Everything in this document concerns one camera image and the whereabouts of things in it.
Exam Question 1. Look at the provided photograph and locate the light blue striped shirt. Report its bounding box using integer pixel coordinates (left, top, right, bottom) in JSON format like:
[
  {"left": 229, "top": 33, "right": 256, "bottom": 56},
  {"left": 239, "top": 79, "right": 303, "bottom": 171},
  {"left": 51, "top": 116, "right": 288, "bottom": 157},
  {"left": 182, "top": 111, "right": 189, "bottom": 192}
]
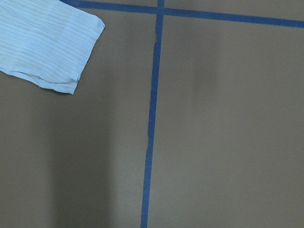
[{"left": 0, "top": 0, "right": 105, "bottom": 94}]

